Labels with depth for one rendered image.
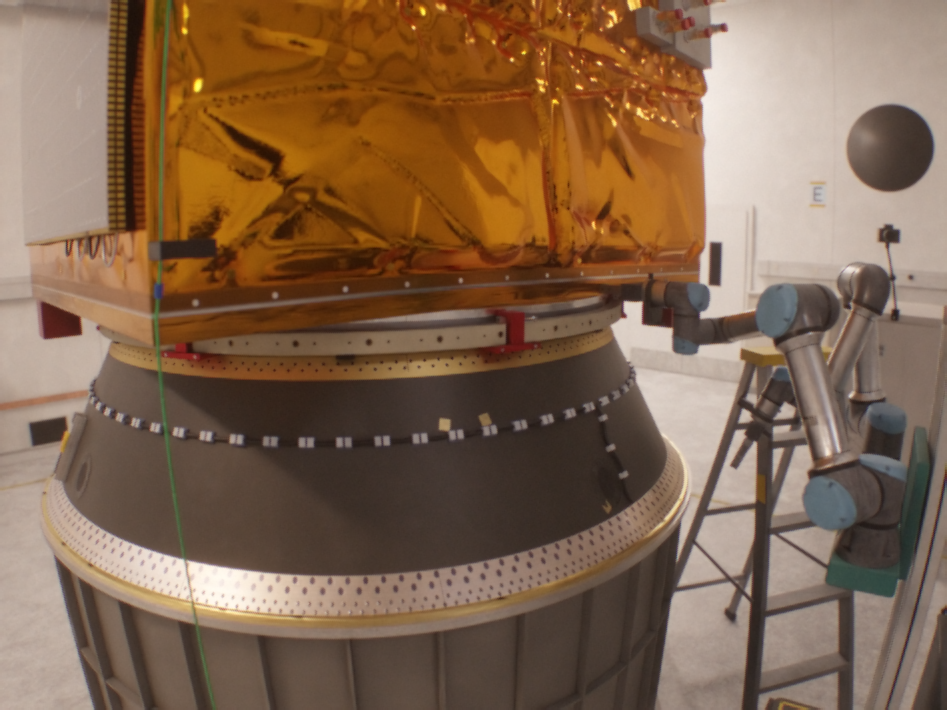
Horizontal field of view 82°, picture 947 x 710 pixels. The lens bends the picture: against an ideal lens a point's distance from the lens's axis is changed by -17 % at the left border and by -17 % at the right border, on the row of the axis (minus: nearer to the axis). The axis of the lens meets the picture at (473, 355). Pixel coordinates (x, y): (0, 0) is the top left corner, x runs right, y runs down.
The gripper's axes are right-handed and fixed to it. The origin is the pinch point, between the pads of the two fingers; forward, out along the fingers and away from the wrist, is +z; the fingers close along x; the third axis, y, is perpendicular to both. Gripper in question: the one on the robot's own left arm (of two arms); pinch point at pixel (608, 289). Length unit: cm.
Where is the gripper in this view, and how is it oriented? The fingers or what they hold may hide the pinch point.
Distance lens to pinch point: 189.5
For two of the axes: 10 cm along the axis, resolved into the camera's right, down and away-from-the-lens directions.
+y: 0.0, -9.8, -1.8
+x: -7.1, 1.3, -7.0
